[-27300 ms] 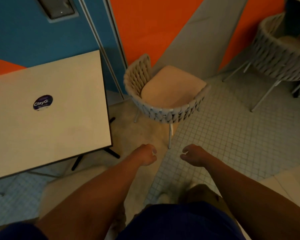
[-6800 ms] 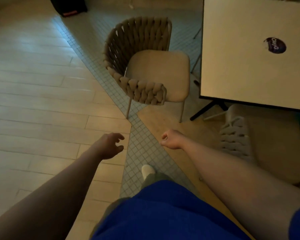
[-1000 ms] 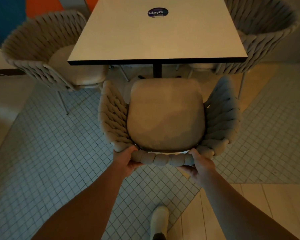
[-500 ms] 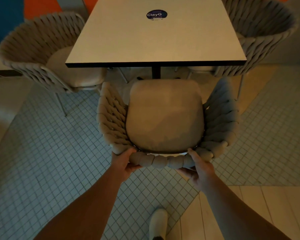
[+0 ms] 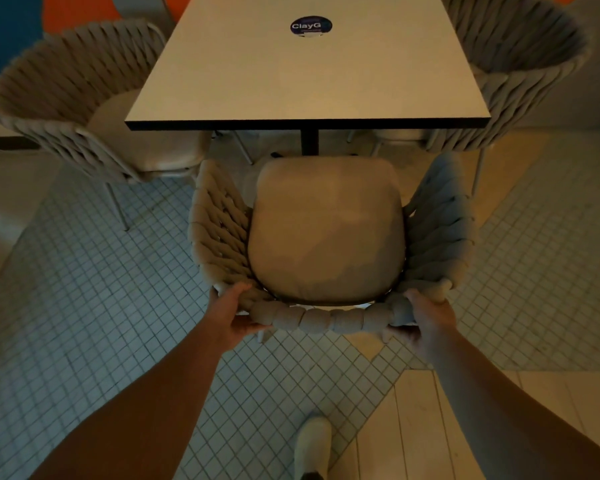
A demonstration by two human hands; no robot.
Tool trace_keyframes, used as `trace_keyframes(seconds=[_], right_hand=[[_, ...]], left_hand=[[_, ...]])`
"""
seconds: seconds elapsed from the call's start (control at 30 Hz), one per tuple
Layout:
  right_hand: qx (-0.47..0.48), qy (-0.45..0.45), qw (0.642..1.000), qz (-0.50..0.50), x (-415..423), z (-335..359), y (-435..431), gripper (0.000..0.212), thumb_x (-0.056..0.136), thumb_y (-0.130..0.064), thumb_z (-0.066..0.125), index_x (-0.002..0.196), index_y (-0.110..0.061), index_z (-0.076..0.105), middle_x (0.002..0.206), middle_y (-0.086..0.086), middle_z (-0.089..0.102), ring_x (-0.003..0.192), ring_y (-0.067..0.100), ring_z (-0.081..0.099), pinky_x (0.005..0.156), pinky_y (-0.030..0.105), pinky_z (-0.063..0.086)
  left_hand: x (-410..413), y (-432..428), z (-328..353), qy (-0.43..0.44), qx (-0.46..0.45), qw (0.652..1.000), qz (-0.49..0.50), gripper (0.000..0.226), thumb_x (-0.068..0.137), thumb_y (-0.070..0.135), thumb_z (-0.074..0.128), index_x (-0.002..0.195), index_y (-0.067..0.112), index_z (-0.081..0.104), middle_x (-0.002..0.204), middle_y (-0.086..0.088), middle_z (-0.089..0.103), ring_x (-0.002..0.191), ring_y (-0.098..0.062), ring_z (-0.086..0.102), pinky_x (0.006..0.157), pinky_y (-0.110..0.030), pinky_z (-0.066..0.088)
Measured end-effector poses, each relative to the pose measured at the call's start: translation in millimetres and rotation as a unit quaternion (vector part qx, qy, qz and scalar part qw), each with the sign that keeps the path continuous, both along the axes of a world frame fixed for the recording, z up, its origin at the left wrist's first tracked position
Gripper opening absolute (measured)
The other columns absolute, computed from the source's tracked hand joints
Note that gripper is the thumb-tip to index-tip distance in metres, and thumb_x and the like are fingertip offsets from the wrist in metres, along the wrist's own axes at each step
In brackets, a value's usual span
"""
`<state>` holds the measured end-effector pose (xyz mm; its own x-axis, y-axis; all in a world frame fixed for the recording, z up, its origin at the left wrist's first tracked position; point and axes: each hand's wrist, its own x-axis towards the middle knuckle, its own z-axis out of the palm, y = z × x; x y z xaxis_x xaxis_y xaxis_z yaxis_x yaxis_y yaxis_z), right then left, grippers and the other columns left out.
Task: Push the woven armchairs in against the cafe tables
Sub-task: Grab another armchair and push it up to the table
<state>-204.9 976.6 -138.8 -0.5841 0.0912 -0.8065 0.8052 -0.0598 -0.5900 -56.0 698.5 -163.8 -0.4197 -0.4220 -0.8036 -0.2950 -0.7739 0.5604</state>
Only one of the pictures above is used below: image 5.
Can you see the person's left forearm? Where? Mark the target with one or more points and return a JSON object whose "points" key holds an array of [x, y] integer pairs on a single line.
{"points": [[145, 414]]}

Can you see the person's right hand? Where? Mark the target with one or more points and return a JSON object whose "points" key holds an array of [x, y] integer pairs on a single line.
{"points": [[432, 324]]}

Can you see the person's left hand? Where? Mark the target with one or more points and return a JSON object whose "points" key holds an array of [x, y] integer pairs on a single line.
{"points": [[225, 317]]}

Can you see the person's left thumb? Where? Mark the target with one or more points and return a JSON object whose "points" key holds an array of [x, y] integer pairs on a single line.
{"points": [[254, 327]]}

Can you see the white table with black edge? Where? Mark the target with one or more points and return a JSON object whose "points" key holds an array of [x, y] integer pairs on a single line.
{"points": [[305, 74]]}

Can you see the round dark blue sticker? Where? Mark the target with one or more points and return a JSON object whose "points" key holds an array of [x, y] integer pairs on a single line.
{"points": [[311, 26]]}

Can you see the beige seat cushion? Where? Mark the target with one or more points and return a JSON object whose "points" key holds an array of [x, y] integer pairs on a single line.
{"points": [[130, 139], [325, 229], [402, 135]]}

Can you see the person's white shoe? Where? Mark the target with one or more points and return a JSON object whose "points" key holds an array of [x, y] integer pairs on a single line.
{"points": [[312, 444]]}

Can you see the person's right forearm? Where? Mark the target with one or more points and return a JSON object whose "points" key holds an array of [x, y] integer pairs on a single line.
{"points": [[500, 419]]}

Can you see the person's right thumb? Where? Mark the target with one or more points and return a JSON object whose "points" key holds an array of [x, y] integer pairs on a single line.
{"points": [[402, 333]]}

